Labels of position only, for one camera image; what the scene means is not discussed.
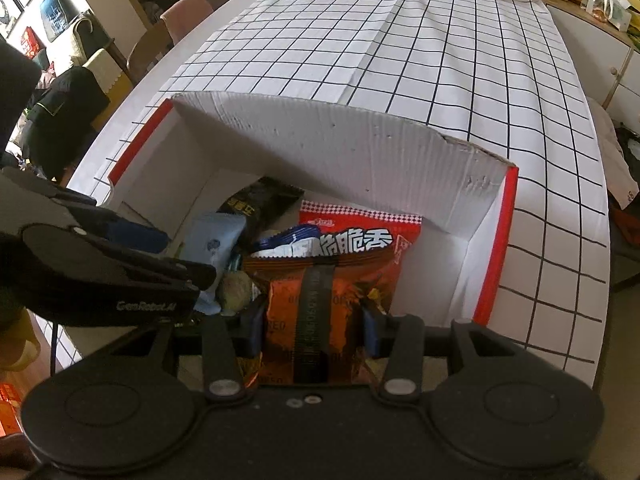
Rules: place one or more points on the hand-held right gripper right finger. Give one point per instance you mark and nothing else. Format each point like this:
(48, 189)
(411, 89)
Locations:
(372, 330)

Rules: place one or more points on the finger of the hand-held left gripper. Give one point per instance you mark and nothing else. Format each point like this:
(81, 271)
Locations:
(125, 265)
(137, 237)

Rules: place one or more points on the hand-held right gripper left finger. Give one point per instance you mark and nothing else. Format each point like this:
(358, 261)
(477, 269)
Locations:
(255, 320)

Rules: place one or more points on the pale green snack packet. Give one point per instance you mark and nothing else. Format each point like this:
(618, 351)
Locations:
(237, 290)

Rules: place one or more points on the brown orange snack packet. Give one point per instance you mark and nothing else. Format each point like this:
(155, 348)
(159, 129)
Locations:
(330, 310)

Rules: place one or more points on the light blue snack packet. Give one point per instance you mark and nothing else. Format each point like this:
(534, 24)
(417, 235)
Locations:
(215, 245)

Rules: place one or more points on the white blue snack packet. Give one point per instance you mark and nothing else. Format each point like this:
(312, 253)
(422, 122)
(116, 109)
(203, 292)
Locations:
(290, 240)

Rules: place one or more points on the red snack bag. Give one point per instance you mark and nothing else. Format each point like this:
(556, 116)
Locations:
(360, 220)

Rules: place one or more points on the black snack packet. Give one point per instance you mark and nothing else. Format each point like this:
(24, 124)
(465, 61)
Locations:
(265, 200)

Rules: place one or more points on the white red cardboard box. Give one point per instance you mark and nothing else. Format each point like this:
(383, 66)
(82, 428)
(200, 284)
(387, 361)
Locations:
(350, 150)

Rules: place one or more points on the orange box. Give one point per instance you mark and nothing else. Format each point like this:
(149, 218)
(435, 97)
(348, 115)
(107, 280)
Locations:
(11, 407)

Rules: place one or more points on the black jacket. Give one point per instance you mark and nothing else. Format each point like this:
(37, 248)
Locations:
(65, 120)

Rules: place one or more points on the cream cloth yellow trim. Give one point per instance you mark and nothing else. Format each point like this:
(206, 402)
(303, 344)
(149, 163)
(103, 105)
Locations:
(107, 70)

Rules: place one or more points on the dark wooden chair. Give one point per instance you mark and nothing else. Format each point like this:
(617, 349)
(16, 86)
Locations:
(150, 50)

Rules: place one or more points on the pink cloth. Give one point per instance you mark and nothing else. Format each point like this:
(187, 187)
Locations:
(185, 15)

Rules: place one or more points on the blue poster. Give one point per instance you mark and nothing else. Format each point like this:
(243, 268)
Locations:
(59, 14)

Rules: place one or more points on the white checked tablecloth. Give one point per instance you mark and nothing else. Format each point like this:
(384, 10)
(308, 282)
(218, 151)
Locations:
(450, 60)

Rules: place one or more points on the beige cloth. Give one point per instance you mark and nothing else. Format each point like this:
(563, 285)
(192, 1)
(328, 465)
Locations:
(615, 160)

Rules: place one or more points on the white cabinet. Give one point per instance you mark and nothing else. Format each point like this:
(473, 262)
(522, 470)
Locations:
(585, 45)

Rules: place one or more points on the white crumpled bag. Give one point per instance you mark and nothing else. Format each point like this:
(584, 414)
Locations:
(607, 2)

